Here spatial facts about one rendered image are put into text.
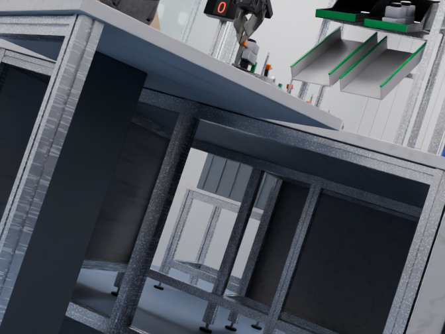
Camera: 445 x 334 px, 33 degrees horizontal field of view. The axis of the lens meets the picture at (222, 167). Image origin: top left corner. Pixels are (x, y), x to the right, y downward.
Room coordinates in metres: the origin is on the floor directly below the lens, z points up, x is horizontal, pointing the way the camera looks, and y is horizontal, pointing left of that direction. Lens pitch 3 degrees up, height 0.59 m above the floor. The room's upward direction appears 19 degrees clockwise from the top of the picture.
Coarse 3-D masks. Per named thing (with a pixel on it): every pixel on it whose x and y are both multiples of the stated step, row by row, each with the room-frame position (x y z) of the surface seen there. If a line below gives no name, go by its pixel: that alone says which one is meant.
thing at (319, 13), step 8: (344, 0) 2.30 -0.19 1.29; (352, 0) 2.34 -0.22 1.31; (360, 0) 2.38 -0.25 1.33; (368, 0) 2.37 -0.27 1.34; (376, 0) 2.36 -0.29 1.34; (384, 0) 2.23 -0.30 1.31; (328, 8) 2.24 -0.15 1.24; (336, 8) 2.27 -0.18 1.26; (344, 8) 2.31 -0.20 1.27; (352, 8) 2.35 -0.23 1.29; (360, 8) 2.39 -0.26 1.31; (368, 8) 2.38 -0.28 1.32; (376, 8) 2.20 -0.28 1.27; (384, 8) 2.24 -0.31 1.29; (320, 16) 2.18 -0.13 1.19; (328, 16) 2.17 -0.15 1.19; (336, 16) 2.15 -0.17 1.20; (344, 16) 2.13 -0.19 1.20; (352, 16) 2.12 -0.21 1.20; (360, 16) 2.14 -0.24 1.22; (368, 16) 2.18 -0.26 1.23; (376, 16) 2.22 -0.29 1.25
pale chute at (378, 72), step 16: (384, 48) 2.26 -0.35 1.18; (368, 64) 2.20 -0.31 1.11; (384, 64) 2.19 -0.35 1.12; (400, 64) 2.18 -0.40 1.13; (416, 64) 2.16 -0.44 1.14; (352, 80) 2.15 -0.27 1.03; (368, 80) 2.13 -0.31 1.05; (384, 80) 2.12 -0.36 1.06; (400, 80) 2.10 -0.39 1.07; (368, 96) 2.06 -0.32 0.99; (384, 96) 2.05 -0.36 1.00
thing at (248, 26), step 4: (252, 16) 2.24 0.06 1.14; (248, 20) 2.26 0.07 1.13; (252, 20) 2.25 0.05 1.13; (256, 20) 2.25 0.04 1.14; (244, 24) 2.22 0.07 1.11; (248, 24) 2.24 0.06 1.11; (252, 24) 2.26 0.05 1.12; (244, 28) 2.23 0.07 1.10; (248, 28) 2.25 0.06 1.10; (252, 28) 2.25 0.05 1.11; (244, 32) 2.26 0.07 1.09; (248, 32) 2.25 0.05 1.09; (252, 32) 2.26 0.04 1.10; (244, 36) 2.26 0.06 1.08; (248, 36) 2.26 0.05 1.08; (240, 40) 2.27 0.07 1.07; (244, 40) 2.26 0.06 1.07
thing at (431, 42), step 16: (336, 0) 2.29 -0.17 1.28; (320, 32) 2.29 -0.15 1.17; (432, 32) 2.15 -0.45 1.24; (432, 48) 2.15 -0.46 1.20; (416, 80) 2.15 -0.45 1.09; (432, 80) 2.30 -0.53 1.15; (304, 96) 2.28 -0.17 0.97; (320, 96) 2.44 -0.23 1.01; (416, 96) 2.14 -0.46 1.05; (400, 128) 2.15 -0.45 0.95; (416, 128) 2.31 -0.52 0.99; (400, 144) 2.14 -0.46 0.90
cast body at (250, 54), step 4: (248, 40) 2.33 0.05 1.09; (252, 40) 2.32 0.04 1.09; (248, 44) 2.32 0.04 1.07; (252, 44) 2.31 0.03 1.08; (256, 44) 2.33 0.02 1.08; (244, 48) 2.32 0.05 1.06; (248, 48) 2.32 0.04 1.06; (252, 48) 2.31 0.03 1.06; (256, 48) 2.33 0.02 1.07; (244, 52) 2.31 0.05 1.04; (248, 52) 2.30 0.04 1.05; (252, 52) 2.32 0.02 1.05; (256, 52) 2.34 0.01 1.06; (244, 56) 2.31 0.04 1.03; (248, 56) 2.30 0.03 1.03; (252, 56) 2.32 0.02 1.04; (256, 56) 2.35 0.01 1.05; (248, 60) 2.31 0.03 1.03; (252, 60) 2.33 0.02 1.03; (252, 64) 2.35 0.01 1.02
